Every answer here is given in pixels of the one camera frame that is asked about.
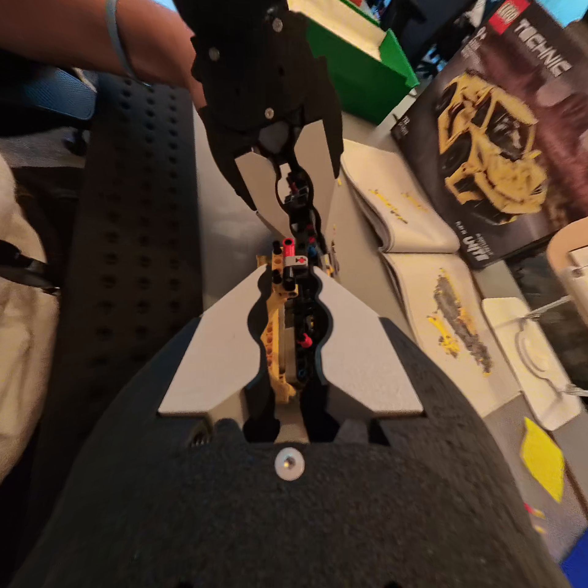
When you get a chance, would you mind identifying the green storage bin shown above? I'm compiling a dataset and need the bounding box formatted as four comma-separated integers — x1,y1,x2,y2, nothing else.
305,0,420,126

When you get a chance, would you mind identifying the white booklet stack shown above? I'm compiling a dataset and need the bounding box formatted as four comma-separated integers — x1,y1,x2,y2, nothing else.
287,0,386,60

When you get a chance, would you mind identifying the yellow beam assembly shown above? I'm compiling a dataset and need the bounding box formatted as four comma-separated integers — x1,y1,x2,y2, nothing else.
256,255,299,405

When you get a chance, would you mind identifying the yellow paper sheet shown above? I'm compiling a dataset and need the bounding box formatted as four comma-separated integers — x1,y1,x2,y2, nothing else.
520,417,566,503

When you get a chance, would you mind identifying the wooden board document stand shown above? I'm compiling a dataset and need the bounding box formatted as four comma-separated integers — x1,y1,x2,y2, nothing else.
481,218,588,430

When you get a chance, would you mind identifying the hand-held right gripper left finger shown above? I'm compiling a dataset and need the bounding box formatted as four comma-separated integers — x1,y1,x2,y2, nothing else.
156,266,281,444

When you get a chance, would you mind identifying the person's left hand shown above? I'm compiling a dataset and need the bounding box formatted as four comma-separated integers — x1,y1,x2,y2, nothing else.
124,9,207,109

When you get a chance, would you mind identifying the person's left forearm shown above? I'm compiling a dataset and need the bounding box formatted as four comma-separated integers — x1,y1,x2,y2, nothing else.
0,0,134,76

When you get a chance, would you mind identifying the person's white shirt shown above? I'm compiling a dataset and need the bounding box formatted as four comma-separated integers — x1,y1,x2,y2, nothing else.
0,156,60,478

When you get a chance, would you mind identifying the grey desk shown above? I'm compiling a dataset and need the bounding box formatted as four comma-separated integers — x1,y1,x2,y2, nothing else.
193,106,588,575

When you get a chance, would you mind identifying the toy car set box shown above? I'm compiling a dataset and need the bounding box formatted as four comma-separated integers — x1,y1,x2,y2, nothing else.
390,0,588,269

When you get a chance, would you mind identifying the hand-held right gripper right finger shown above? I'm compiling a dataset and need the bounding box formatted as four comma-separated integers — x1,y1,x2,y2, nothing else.
300,266,425,444

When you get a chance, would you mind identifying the open instruction booklet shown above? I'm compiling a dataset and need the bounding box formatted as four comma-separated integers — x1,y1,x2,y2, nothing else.
340,140,522,416

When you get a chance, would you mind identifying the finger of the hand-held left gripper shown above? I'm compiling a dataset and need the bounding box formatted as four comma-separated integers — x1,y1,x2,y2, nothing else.
293,119,343,276
234,151,297,242

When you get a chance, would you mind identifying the scatter of small bricks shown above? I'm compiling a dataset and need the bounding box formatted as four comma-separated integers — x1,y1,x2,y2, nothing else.
524,503,547,536

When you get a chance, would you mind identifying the pale blue wristband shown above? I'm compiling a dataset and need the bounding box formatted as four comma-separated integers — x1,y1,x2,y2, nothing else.
105,0,152,88

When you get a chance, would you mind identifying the blue storage bin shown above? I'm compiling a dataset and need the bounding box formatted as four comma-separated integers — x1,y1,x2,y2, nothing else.
560,542,588,588

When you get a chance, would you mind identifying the yellow toy car model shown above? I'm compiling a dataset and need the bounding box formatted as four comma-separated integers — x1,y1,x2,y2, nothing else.
275,161,341,396

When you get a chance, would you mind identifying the blue textured cushion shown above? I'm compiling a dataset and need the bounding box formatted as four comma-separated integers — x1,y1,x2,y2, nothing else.
0,69,97,134

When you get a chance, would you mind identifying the black strap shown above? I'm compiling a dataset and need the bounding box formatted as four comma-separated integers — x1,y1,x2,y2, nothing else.
0,239,60,295

